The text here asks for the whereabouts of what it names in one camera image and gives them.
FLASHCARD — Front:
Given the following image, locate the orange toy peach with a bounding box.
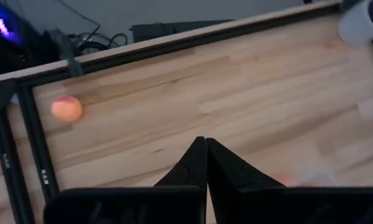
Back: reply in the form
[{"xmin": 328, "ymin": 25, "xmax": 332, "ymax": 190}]
[{"xmin": 50, "ymin": 95, "xmax": 83, "ymax": 123}]

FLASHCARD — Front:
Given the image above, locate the flat black box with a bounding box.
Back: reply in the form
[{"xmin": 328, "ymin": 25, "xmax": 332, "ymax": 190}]
[{"xmin": 129, "ymin": 19, "xmax": 235, "ymax": 44}]

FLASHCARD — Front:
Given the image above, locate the coiled black cable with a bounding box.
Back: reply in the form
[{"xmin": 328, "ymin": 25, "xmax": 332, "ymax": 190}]
[{"xmin": 75, "ymin": 30, "xmax": 129, "ymax": 56}]

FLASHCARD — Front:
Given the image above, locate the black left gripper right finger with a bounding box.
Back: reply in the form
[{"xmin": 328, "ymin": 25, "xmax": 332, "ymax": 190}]
[{"xmin": 206, "ymin": 138, "xmax": 373, "ymax": 224}]

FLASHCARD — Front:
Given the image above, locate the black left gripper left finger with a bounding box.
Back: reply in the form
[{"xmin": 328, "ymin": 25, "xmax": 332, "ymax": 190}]
[{"xmin": 44, "ymin": 136, "xmax": 208, "ymax": 224}]

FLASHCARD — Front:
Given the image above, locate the black clamp bracket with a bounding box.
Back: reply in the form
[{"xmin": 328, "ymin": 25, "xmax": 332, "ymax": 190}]
[{"xmin": 48, "ymin": 29, "xmax": 85, "ymax": 78}]

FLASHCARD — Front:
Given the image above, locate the black computer tower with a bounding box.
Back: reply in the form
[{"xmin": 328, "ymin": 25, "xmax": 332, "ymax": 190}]
[{"xmin": 0, "ymin": 0, "xmax": 64, "ymax": 78}]

